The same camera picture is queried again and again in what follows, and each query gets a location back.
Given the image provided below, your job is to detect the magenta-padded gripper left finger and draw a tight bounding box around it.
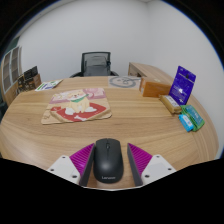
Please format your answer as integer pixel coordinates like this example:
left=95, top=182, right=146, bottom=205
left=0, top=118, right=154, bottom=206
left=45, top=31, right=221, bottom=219
left=46, top=142, right=96, bottom=187

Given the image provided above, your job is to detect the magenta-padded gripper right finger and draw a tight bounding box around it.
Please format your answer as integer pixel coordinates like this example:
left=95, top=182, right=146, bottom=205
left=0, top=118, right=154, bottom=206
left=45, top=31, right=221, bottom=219
left=126, top=142, right=177, bottom=187

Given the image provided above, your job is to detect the black computer mouse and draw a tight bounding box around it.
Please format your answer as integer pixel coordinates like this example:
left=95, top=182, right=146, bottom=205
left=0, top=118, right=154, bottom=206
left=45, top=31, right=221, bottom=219
left=92, top=138, right=125, bottom=184

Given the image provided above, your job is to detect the dog print mouse pad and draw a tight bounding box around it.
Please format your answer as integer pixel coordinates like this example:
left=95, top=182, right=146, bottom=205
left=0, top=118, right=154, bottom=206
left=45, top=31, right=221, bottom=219
left=40, top=87, right=113, bottom=126

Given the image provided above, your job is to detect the small blue box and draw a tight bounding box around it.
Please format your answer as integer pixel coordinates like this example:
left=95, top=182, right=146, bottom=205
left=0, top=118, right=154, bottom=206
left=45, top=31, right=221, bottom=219
left=178, top=113, right=195, bottom=133

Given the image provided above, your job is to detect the tan long box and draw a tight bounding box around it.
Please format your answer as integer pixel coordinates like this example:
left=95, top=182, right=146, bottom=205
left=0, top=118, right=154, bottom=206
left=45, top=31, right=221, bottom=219
left=158, top=94, right=183, bottom=115

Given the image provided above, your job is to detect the green flat box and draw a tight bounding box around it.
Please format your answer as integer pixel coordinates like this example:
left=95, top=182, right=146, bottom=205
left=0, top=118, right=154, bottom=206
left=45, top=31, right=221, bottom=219
left=180, top=104, right=206, bottom=132

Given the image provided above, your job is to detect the orange-brown cardboard box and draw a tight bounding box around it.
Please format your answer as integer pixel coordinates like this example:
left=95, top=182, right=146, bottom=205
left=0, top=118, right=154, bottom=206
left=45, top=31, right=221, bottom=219
left=139, top=76, right=172, bottom=98

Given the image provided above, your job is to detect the white leaflet with green print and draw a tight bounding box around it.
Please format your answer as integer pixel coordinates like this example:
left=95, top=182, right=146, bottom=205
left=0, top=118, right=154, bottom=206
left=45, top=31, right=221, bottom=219
left=34, top=79, right=64, bottom=92

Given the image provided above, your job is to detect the purple product card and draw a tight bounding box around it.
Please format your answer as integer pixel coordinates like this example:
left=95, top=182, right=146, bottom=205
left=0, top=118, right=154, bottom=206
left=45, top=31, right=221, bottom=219
left=168, top=65, right=197, bottom=107

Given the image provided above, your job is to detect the wooden side desk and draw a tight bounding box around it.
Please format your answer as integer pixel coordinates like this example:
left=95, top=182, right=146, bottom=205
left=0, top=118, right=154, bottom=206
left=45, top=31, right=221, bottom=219
left=127, top=61, right=174, bottom=86

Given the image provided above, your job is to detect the grey backpack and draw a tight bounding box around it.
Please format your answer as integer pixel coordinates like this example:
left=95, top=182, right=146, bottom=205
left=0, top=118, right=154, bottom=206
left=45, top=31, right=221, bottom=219
left=83, top=55, right=111, bottom=77

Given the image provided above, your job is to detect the dark brown carton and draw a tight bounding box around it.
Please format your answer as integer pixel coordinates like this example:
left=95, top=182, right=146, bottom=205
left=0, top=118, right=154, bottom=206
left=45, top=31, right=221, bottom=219
left=16, top=74, right=26, bottom=94

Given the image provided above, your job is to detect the black carton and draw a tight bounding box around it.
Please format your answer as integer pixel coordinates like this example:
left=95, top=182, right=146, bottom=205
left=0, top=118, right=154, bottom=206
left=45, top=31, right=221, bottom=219
left=23, top=65, right=39, bottom=82

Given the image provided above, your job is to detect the black mesh office chair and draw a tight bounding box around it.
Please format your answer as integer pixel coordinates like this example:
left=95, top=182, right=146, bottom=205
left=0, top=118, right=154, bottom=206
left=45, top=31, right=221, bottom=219
left=69, top=51, right=120, bottom=78

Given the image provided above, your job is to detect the wooden shelf unit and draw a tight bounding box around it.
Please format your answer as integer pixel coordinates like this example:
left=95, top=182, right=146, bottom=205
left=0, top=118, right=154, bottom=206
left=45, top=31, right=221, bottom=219
left=0, top=45, right=24, bottom=106

